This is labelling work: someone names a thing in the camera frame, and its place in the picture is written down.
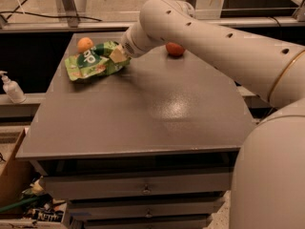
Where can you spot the green rice chip bag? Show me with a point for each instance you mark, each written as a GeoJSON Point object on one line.
{"type": "Point", "coordinates": [94, 62]}

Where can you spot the white pump bottle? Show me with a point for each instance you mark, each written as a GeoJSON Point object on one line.
{"type": "Point", "coordinates": [12, 89]}

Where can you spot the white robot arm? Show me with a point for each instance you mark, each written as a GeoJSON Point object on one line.
{"type": "Point", "coordinates": [268, 183]}

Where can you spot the orange fruit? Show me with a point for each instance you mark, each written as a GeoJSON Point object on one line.
{"type": "Point", "coordinates": [84, 44]}

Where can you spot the metal frame rail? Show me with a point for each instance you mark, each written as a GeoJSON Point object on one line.
{"type": "Point", "coordinates": [36, 15]}

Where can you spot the grey drawer cabinet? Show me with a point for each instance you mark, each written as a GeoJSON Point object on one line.
{"type": "Point", "coordinates": [150, 147]}

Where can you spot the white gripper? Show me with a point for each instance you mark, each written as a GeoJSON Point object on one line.
{"type": "Point", "coordinates": [130, 46]}

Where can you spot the red apple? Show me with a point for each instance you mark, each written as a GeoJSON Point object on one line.
{"type": "Point", "coordinates": [174, 49]}

